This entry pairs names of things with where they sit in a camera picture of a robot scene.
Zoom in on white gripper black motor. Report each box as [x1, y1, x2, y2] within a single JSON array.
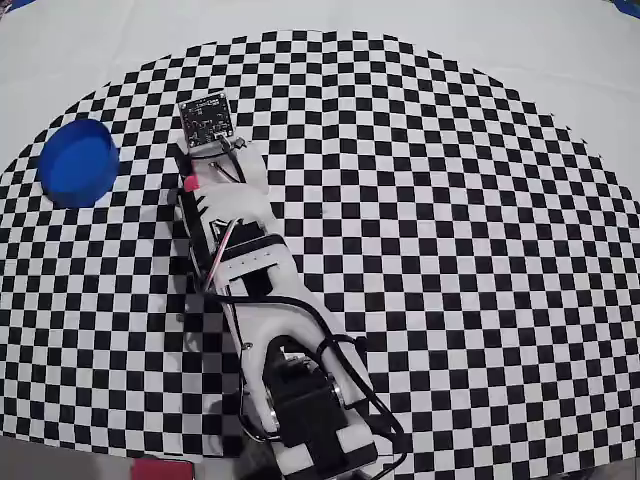
[[172, 140, 277, 262]]

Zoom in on blue round box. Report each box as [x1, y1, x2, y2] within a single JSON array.
[[37, 118, 120, 210]]

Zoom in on white checkerboard paper mat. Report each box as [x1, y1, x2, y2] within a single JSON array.
[[0, 0, 640, 479]]

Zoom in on red flat block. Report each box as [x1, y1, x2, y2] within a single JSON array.
[[130, 459, 196, 480]]

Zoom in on thin black camera cable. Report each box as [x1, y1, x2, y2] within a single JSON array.
[[207, 134, 247, 186]]

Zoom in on black camera circuit board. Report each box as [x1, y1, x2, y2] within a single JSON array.
[[179, 92, 236, 149]]

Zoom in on red white servo wires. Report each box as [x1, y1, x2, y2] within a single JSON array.
[[199, 219, 244, 294]]

